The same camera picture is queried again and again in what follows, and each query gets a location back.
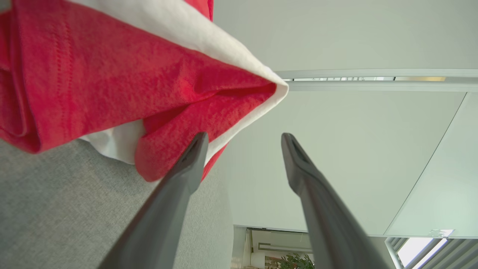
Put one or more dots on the green potted plant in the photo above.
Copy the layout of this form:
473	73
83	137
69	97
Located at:
297	262

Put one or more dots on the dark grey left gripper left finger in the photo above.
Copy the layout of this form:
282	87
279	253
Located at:
168	209

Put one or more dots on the red white jersey shirt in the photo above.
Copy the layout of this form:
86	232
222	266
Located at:
112	74

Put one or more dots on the grey window blinds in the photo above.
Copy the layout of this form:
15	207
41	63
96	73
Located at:
448	254

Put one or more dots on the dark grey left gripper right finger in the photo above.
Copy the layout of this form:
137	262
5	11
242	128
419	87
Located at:
328	216

